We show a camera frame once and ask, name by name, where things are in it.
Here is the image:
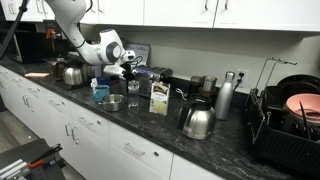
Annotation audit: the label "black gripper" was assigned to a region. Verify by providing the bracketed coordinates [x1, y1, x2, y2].
[103, 59, 138, 82]

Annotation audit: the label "black steel toaster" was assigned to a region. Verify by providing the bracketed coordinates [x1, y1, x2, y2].
[135, 65, 173, 97]

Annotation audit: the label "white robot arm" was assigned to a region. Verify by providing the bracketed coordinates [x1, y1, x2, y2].
[45, 0, 135, 81]

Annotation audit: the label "clear glass shaker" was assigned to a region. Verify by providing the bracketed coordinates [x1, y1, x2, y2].
[128, 80, 139, 107]

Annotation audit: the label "dark blue plastic cup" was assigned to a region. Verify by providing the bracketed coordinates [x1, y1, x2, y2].
[97, 76, 111, 86]

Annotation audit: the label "small whiteboard sign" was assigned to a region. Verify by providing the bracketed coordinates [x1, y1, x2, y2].
[125, 43, 151, 66]

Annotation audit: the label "teal ceramic mug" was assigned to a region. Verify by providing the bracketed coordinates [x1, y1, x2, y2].
[93, 85, 109, 102]

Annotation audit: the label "small steel bowl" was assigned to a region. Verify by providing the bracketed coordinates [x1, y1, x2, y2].
[103, 94, 125, 112]

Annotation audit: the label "tea box carton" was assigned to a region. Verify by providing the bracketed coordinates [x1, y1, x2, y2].
[149, 82, 170, 116]

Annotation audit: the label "steel carafe under brewer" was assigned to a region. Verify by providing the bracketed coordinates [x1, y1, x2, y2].
[63, 67, 84, 85]

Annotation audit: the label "black coffee grinder steel cup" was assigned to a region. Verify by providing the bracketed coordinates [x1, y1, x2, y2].
[190, 76, 217, 96]

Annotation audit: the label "white lower cabinet run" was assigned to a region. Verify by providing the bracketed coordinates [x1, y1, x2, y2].
[0, 67, 224, 180]

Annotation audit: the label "steel thermal carafe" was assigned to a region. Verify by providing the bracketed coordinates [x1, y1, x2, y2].
[177, 94, 216, 140]

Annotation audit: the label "black commercial coffee brewer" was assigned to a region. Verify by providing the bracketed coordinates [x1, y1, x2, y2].
[13, 19, 91, 90]

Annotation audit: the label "steel water bottle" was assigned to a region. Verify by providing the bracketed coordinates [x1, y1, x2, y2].
[215, 71, 235, 120]

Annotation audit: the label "black robot cart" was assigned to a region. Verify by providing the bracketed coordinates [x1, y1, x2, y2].
[0, 139, 66, 180]

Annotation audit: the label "white upper cabinets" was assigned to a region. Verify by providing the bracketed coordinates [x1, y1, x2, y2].
[0, 0, 320, 33]

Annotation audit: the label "black dish rack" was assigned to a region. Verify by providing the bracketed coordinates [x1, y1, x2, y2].
[244, 74, 320, 178]

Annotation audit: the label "pink plastic bowl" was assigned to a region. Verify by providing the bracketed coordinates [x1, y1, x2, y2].
[286, 93, 320, 125]

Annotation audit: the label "wall power outlet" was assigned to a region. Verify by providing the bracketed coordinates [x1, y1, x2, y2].
[236, 69, 249, 88]

